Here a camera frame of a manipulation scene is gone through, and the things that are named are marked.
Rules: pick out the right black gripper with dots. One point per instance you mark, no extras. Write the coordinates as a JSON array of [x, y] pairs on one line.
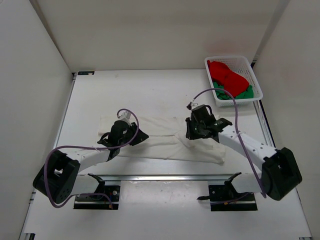
[[191, 135]]

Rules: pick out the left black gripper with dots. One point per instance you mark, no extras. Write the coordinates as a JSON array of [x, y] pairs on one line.
[[141, 136]]

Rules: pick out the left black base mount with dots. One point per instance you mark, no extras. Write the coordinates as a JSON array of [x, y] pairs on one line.
[[94, 193]]

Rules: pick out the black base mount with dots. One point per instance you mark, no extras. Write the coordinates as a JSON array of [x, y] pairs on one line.
[[224, 198], [94, 193]]

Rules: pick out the green t shirt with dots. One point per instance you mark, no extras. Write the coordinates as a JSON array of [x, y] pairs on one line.
[[247, 94]]

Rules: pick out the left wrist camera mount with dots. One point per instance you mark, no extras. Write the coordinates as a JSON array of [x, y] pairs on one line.
[[125, 117]]

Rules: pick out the white t shirt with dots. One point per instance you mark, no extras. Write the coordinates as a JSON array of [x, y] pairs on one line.
[[167, 141]]

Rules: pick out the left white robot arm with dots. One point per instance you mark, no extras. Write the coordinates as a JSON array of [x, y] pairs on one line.
[[60, 178]]

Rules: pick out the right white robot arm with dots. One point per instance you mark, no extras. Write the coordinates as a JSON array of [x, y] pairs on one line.
[[279, 170]]

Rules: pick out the white plastic basket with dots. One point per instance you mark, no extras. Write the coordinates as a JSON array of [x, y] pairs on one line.
[[240, 65]]

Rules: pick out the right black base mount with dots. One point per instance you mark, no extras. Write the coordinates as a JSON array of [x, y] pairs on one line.
[[224, 198]]

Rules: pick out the red t shirt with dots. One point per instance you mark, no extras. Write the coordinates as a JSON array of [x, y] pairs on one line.
[[223, 75]]

